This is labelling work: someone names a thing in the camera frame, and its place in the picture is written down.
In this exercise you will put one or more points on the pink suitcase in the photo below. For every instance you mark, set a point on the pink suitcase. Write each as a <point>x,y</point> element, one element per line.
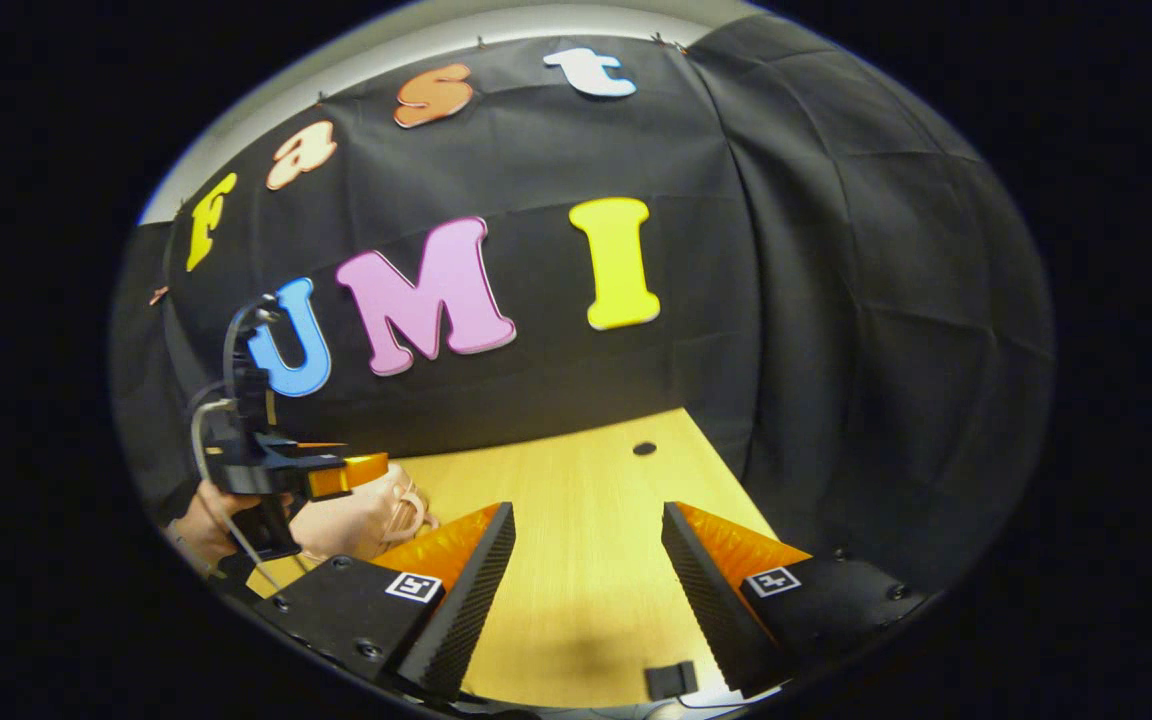
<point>356,525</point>

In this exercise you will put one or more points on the black backdrop cloth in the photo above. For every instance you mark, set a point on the black backdrop cloth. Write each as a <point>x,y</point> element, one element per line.
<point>836,300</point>

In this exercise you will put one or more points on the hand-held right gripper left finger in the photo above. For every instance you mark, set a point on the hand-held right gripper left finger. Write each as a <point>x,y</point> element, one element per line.
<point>466,600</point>

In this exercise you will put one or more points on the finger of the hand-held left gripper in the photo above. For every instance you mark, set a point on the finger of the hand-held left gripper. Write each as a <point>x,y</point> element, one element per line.
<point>321,445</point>
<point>351,475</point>

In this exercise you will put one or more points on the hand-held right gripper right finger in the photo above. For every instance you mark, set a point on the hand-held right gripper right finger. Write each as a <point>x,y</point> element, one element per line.
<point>711,600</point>

